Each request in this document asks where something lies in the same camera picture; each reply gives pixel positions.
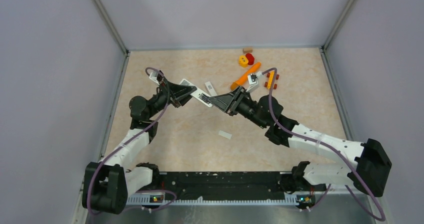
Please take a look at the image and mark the small white remote control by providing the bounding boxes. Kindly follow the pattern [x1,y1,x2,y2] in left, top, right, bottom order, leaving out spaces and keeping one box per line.
[179,79,213,107]

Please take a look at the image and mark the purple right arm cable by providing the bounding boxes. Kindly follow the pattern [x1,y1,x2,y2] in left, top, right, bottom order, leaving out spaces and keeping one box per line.
[261,67,387,222]

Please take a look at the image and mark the white remote battery cover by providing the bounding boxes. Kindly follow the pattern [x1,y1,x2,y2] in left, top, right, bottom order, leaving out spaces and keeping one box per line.
[205,81,217,96]

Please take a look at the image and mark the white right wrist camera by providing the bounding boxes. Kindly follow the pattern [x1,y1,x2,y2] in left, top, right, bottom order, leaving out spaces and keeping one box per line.
[246,71,263,93]

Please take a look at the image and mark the yellow round toy block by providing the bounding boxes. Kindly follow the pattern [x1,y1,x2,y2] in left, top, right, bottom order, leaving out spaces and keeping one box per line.
[238,55,249,67]

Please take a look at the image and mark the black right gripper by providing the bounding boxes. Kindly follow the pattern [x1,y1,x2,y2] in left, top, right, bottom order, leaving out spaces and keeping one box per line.
[208,85,268,129]

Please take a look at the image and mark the yellow toy car red wheels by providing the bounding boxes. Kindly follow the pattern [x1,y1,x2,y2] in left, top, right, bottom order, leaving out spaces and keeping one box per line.
[264,71,280,90]

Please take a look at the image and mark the orange toy microphone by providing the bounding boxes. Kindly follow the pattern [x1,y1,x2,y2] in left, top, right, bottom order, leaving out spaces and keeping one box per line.
[230,62,262,91]

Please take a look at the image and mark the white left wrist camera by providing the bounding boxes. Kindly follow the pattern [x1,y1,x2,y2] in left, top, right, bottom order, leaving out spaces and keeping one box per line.
[149,71,164,86]

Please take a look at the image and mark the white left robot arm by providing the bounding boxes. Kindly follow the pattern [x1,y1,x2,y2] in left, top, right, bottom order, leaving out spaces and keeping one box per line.
[81,78,197,214]

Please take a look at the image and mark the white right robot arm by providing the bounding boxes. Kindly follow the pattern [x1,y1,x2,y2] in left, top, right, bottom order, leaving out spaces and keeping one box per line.
[207,86,392,197]

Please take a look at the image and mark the red round toy block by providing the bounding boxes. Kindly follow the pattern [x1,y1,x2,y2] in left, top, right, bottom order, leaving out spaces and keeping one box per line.
[245,53,255,65]

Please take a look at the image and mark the small white battery door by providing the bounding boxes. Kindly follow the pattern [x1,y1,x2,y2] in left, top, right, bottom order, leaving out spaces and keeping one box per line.
[218,130,232,140]

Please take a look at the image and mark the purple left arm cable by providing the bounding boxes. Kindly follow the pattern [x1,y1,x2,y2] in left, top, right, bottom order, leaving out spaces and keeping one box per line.
[86,67,178,217]

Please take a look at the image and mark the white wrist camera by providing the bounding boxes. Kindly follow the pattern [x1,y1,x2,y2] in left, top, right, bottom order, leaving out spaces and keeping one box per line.
[149,71,164,86]
[246,71,263,93]

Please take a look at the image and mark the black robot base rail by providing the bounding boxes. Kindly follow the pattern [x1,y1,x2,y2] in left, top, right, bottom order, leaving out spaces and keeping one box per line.
[129,171,316,207]

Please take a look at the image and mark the small wooden block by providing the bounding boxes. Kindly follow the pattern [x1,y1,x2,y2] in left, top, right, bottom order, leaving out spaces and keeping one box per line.
[242,47,253,54]

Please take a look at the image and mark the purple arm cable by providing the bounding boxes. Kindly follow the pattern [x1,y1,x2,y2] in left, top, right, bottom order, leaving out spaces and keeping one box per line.
[86,67,178,217]
[261,67,387,222]

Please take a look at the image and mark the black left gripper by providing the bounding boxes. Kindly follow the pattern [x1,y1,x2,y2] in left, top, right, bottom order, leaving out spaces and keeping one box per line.
[147,78,199,119]

